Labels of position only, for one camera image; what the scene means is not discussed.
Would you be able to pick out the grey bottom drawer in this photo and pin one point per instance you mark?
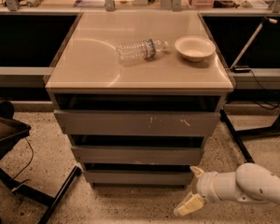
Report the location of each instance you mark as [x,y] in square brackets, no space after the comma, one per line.
[139,178]

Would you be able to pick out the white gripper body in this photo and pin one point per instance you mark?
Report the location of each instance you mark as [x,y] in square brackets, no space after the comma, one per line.
[204,183]

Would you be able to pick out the clear plastic water bottle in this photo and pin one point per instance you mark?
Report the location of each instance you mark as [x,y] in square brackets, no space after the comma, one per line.
[144,50]

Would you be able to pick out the grey drawer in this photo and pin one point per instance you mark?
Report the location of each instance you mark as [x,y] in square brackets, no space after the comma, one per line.
[139,178]
[137,123]
[137,155]

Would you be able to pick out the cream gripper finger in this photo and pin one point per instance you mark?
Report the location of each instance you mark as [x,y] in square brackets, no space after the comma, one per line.
[197,171]
[190,204]

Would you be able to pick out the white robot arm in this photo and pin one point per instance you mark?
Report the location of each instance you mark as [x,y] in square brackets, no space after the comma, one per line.
[248,184]

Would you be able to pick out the grey drawer cabinet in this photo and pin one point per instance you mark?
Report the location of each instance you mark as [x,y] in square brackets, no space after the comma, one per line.
[89,77]

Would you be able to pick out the white stick with black base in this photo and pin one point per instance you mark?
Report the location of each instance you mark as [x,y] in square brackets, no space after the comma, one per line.
[251,39]

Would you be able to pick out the black wheeled stand right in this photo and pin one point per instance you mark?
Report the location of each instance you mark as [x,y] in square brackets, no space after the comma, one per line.
[239,136]

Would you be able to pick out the white bowl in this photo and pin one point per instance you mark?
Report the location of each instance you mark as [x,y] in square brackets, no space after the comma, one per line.
[195,48]

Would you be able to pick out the grey top drawer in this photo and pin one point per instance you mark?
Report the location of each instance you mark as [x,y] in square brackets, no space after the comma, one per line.
[137,123]

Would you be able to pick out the black stand left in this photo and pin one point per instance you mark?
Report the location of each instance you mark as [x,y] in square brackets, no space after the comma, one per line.
[11,132]

